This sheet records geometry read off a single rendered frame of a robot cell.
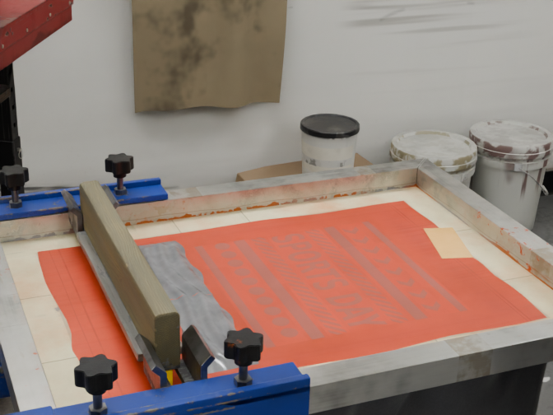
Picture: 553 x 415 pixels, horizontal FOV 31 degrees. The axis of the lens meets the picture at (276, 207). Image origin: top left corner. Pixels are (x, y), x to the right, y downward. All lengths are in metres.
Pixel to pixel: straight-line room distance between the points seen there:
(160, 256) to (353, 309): 0.30
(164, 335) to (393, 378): 0.27
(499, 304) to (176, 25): 2.09
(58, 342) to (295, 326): 0.30
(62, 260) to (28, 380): 0.36
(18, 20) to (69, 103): 1.13
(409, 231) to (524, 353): 0.39
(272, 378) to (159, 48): 2.28
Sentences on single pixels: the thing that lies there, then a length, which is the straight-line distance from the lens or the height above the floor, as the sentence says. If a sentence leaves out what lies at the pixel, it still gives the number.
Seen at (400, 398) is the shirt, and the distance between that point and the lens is 1.32.
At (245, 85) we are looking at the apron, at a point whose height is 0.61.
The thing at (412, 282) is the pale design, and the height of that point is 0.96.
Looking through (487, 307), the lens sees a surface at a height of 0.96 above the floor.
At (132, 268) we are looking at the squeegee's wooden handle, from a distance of 1.23.
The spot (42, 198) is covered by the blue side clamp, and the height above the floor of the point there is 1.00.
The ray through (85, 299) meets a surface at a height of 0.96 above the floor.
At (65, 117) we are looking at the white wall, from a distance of 3.37.
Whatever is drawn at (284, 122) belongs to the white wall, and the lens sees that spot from 3.61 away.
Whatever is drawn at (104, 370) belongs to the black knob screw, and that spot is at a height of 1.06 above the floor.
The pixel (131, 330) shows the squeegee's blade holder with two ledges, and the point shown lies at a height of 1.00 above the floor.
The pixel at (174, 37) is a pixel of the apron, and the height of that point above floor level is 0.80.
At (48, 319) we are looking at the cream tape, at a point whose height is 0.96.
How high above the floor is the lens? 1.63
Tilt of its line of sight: 24 degrees down
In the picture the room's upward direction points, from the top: 2 degrees clockwise
